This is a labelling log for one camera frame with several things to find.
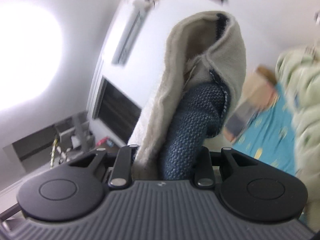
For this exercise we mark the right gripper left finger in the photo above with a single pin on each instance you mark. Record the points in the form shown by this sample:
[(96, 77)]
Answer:
[(78, 187)]

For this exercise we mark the dark window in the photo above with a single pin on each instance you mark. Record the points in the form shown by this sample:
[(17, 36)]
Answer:
[(114, 115)]

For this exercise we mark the light green blanket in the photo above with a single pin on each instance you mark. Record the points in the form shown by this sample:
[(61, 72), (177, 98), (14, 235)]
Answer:
[(297, 71)]

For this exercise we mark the white air conditioner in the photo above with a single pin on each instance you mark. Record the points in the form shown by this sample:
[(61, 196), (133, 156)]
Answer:
[(140, 12)]

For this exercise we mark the decorative branch plant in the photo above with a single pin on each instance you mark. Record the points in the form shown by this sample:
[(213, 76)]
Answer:
[(52, 155)]

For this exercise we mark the white fleece garment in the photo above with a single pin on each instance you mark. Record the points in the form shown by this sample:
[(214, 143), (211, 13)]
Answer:
[(201, 84)]

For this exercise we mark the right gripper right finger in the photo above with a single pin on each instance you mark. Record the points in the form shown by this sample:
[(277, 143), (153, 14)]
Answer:
[(249, 188)]

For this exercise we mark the plaid checkered pillow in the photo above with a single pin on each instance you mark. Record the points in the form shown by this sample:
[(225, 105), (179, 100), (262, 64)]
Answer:
[(258, 94)]

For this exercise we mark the teal patterned bed sheet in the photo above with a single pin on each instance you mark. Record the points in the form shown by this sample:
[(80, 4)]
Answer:
[(270, 138)]

